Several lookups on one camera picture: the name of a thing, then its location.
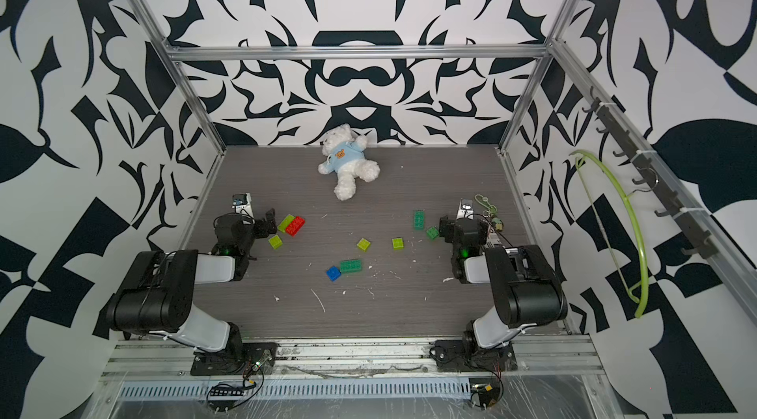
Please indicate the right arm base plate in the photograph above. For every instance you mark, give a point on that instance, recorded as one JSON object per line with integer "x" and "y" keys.
{"x": 452, "y": 356}

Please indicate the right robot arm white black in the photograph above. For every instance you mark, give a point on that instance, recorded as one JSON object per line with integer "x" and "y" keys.
{"x": 525, "y": 289}

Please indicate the white vented cable duct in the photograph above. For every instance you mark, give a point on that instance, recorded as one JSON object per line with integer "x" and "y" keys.
{"x": 442, "y": 388}

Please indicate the aluminium frame crossbar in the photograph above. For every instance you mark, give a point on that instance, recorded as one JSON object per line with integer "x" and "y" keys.
{"x": 355, "y": 52}

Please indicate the red lego brick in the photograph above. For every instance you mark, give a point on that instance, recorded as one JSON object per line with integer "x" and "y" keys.
{"x": 295, "y": 226}

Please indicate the blue lego brick small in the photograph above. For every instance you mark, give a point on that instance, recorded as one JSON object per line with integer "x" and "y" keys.
{"x": 333, "y": 273}

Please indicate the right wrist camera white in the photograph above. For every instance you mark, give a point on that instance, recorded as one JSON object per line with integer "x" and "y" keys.
{"x": 465, "y": 209}

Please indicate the black connector box right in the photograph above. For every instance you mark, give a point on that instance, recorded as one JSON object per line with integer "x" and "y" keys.
{"x": 484, "y": 397}

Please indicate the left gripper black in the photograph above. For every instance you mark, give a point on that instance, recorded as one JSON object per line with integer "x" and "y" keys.
{"x": 263, "y": 226}

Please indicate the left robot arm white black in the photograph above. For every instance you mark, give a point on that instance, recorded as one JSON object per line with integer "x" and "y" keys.
{"x": 156, "y": 296}

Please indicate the lime lego brick long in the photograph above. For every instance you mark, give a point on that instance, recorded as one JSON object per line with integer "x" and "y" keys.
{"x": 284, "y": 224}

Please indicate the white teddy bear blue shirt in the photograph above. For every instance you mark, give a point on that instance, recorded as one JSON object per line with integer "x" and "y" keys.
{"x": 344, "y": 153}

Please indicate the green lego brick small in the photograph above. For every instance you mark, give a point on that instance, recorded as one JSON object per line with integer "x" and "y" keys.
{"x": 433, "y": 233}

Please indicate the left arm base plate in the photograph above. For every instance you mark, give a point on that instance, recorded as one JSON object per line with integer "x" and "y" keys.
{"x": 244, "y": 360}

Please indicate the black usb hub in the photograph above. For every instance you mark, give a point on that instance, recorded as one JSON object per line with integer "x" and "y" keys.
{"x": 225, "y": 394}

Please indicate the black wall hook rack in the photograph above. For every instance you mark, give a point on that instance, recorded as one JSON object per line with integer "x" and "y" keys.
{"x": 651, "y": 178}

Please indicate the flag pattern keychain pouch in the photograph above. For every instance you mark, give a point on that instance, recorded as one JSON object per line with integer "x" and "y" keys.
{"x": 494, "y": 237}

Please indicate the green plastic hanger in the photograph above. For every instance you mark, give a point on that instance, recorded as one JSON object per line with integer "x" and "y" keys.
{"x": 638, "y": 293}

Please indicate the green lego brick long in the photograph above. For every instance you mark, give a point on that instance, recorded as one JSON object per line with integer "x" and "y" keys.
{"x": 419, "y": 219}
{"x": 352, "y": 266}

